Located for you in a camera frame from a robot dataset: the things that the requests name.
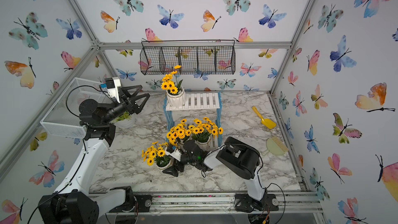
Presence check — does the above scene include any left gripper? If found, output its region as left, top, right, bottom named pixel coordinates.
left=103, top=85, right=149, bottom=127

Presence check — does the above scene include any sunflower pot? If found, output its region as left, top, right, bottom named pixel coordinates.
left=166, top=119, right=194, bottom=147
left=188, top=117, right=224, bottom=151
left=142, top=142, right=172, bottom=171
left=161, top=65, right=186, bottom=108

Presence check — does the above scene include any blue white two-tier shelf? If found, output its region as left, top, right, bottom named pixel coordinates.
left=163, top=92, right=222, bottom=146

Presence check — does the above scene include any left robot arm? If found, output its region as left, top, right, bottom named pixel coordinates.
left=36, top=85, right=150, bottom=224

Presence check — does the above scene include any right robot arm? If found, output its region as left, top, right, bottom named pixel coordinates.
left=162, top=137, right=279, bottom=213

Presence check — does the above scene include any orange flower white pot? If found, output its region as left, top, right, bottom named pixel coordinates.
left=113, top=112, right=135, bottom=129

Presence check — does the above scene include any yellow plastic scoop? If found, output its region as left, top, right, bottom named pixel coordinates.
left=252, top=106, right=277, bottom=130

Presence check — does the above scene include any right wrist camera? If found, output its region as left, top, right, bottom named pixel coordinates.
left=165, top=145, right=182, bottom=162

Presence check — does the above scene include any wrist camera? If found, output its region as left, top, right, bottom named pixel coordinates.
left=99, top=77, right=121, bottom=103
left=165, top=145, right=182, bottom=162

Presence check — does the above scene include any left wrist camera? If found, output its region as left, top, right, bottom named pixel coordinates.
left=99, top=77, right=121, bottom=103

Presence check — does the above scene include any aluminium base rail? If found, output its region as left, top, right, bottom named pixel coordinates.
left=86, top=191, right=324, bottom=217

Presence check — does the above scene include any white mesh wall basket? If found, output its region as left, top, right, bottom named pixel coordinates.
left=40, top=77, right=106, bottom=139

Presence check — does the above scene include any black wire wall basket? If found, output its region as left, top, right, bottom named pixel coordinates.
left=139, top=39, right=236, bottom=75

